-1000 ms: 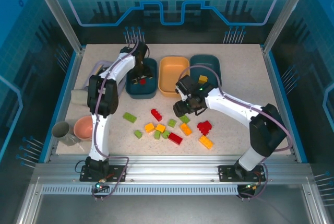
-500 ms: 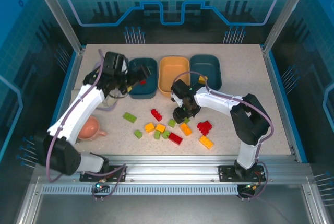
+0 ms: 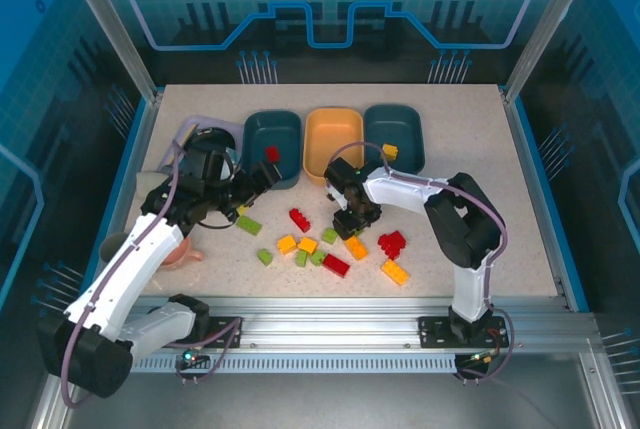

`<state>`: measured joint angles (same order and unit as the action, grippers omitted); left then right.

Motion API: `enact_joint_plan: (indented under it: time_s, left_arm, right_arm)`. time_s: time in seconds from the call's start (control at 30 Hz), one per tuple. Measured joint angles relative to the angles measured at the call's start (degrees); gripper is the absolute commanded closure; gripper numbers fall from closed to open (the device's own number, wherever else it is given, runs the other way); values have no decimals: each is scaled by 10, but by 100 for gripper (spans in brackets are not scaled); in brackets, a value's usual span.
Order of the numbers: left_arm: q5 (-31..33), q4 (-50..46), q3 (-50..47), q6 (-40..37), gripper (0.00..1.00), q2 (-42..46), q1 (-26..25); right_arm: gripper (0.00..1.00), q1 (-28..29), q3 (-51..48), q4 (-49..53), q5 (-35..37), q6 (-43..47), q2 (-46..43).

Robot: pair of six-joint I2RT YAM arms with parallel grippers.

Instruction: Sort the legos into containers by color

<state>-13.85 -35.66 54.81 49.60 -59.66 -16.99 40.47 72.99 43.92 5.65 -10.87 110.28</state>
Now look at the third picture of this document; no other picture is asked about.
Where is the long green lego brick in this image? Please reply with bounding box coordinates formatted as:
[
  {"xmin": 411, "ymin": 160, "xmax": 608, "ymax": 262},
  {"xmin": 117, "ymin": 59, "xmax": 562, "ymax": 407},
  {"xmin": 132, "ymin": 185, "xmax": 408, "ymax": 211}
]
[{"xmin": 235, "ymin": 214, "xmax": 264, "ymax": 236}]

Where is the red lego brick cluster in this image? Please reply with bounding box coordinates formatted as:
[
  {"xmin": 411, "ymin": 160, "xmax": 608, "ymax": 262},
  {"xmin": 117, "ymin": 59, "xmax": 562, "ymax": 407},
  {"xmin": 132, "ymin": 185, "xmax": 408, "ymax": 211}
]
[{"xmin": 377, "ymin": 229, "xmax": 407, "ymax": 261}]

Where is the dark teal plastic container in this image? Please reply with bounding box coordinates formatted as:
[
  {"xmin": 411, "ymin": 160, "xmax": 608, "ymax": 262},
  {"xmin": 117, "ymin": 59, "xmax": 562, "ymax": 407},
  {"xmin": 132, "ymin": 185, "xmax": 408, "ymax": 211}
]
[
  {"xmin": 242, "ymin": 108, "xmax": 305, "ymax": 190},
  {"xmin": 363, "ymin": 104, "xmax": 427, "ymax": 175}
]

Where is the pink ceramic cup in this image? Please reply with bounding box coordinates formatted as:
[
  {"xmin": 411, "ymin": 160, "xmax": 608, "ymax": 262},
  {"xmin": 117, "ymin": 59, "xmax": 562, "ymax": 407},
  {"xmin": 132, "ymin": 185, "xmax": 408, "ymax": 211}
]
[{"xmin": 157, "ymin": 237, "xmax": 206, "ymax": 270}]

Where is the black round plate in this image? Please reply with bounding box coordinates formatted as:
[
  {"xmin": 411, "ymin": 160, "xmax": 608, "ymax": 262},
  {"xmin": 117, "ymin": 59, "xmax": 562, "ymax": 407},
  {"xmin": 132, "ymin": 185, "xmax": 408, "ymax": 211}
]
[{"xmin": 188, "ymin": 126, "xmax": 237, "ymax": 160}]

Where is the lavender plastic tray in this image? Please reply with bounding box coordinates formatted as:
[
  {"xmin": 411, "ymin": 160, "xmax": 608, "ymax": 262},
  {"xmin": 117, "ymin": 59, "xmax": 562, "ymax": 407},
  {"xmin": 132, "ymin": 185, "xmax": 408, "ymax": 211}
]
[{"xmin": 159, "ymin": 116, "xmax": 246, "ymax": 175}]

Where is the yellow plastic container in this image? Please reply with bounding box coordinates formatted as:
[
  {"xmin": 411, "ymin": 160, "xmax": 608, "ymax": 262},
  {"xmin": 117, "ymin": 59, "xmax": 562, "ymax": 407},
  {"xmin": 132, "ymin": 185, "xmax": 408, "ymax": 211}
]
[{"xmin": 303, "ymin": 107, "xmax": 365, "ymax": 186}]

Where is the grey cup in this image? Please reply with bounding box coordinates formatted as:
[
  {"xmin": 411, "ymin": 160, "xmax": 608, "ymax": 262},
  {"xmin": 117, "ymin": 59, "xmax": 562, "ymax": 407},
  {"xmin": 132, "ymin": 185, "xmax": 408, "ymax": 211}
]
[{"xmin": 98, "ymin": 231, "xmax": 132, "ymax": 264}]

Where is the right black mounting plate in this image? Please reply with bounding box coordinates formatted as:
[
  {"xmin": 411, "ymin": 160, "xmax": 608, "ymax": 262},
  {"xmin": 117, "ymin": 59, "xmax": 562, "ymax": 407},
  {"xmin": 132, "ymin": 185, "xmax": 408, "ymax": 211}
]
[{"xmin": 418, "ymin": 315, "xmax": 510, "ymax": 349}]

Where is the black mounting plate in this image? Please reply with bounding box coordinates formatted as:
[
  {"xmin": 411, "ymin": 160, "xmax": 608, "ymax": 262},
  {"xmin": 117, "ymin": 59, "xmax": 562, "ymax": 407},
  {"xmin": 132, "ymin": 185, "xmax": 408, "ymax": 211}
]
[
  {"xmin": 207, "ymin": 316, "xmax": 244, "ymax": 350},
  {"xmin": 418, "ymin": 315, "xmax": 510, "ymax": 349}
]

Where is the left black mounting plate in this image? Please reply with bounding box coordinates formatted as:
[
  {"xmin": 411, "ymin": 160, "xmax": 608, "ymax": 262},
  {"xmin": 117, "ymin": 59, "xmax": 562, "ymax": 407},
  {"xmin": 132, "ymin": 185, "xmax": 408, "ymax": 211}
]
[{"xmin": 207, "ymin": 316, "xmax": 244, "ymax": 350}]

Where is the small circuit board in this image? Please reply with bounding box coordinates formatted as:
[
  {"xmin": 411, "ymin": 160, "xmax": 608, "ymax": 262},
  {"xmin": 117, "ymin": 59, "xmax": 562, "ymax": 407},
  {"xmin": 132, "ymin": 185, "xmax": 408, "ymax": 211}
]
[
  {"xmin": 175, "ymin": 346, "xmax": 211, "ymax": 371},
  {"xmin": 458, "ymin": 348, "xmax": 501, "ymax": 368}
]

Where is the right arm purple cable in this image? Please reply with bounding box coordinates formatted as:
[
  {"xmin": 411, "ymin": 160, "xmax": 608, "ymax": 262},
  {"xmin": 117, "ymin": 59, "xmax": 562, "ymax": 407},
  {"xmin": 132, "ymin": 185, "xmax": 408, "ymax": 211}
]
[{"xmin": 329, "ymin": 141, "xmax": 516, "ymax": 386}]

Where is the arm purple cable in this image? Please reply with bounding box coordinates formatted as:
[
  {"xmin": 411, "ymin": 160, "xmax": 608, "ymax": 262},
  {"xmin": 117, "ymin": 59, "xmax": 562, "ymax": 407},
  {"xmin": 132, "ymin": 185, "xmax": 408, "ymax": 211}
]
[
  {"xmin": 329, "ymin": 141, "xmax": 516, "ymax": 386},
  {"xmin": 59, "ymin": 141, "xmax": 244, "ymax": 410}
]

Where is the aluminium table side rail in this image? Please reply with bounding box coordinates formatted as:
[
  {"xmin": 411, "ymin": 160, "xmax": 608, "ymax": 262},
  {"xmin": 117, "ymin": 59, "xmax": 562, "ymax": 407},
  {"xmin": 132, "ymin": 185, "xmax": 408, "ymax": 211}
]
[
  {"xmin": 74, "ymin": 91, "xmax": 164, "ymax": 313},
  {"xmin": 501, "ymin": 87, "xmax": 590, "ymax": 313}
]

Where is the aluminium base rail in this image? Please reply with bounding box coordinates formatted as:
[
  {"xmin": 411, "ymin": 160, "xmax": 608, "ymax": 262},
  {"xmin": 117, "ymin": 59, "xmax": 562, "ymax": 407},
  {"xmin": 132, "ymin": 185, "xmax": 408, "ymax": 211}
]
[{"xmin": 119, "ymin": 296, "xmax": 597, "ymax": 355}]

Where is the slotted grey cable duct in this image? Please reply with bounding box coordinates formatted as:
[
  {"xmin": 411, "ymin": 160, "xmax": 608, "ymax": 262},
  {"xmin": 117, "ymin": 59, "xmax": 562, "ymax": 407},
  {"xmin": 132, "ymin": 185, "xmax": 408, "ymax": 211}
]
[{"xmin": 130, "ymin": 354, "xmax": 459, "ymax": 374}]

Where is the aluminium frame post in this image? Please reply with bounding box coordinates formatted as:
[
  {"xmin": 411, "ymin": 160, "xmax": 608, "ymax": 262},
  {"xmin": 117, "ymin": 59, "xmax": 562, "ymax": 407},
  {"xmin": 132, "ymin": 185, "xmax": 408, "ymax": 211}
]
[
  {"xmin": 54, "ymin": 0, "xmax": 164, "ymax": 103},
  {"xmin": 502, "ymin": 0, "xmax": 604, "ymax": 103}
]

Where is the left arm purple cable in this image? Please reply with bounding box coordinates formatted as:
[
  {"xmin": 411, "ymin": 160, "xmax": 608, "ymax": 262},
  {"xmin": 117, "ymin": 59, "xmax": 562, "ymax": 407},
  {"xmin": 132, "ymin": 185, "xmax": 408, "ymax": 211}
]
[{"xmin": 59, "ymin": 141, "xmax": 244, "ymax": 410}]

